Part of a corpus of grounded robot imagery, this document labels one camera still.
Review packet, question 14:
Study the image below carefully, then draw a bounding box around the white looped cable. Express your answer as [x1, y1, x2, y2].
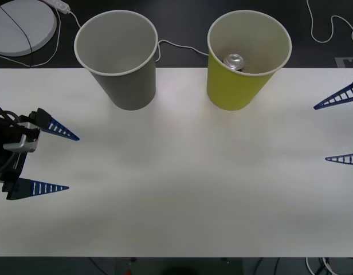
[0, 5, 62, 68]

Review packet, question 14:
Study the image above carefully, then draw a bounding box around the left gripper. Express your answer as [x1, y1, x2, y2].
[0, 108, 81, 201]

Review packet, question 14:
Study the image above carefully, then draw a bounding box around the white wavy cable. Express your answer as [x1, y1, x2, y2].
[305, 0, 353, 47]

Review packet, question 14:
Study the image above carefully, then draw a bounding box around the round white floor base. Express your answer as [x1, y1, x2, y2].
[0, 0, 58, 57]

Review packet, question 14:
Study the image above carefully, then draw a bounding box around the yellow-green plastic waste bin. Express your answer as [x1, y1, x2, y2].
[207, 10, 293, 112]

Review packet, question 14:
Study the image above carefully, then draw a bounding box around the white power strip cable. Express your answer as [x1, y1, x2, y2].
[68, 10, 209, 62]

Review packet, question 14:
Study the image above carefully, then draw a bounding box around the white cable under table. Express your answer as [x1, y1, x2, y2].
[304, 256, 339, 275]

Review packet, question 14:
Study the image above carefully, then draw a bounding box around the gold-topped drink can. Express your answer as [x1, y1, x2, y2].
[222, 53, 248, 73]

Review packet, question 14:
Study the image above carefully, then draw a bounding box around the white power strip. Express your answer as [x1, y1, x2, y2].
[40, 0, 71, 14]

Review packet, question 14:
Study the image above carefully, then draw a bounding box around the thin black cable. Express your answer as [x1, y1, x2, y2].
[0, 5, 33, 67]

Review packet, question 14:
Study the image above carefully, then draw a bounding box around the grey plastic waste bin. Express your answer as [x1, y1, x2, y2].
[74, 10, 159, 111]

